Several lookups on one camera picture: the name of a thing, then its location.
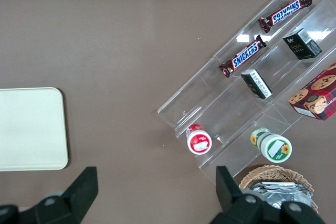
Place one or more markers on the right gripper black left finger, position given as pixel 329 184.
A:
pixel 71 203

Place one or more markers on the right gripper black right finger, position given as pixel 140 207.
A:
pixel 236 208

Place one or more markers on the light wicker basket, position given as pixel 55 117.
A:
pixel 275 172

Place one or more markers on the beige rectangular plastic tray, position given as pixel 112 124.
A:
pixel 31 129

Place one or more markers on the silver foil packets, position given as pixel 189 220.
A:
pixel 286 195

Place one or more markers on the green lid sunflower cup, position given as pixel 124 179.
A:
pixel 275 148

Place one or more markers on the red lid white cup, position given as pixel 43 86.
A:
pixel 199 141

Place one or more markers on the clear acrylic stepped display rack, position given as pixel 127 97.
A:
pixel 210 90

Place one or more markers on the small black carton box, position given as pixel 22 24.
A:
pixel 257 85
pixel 299 45

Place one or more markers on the red chocolate chip cookie box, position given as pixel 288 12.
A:
pixel 317 93

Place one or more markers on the Snickers chocolate bar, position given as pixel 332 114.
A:
pixel 242 56
pixel 286 11

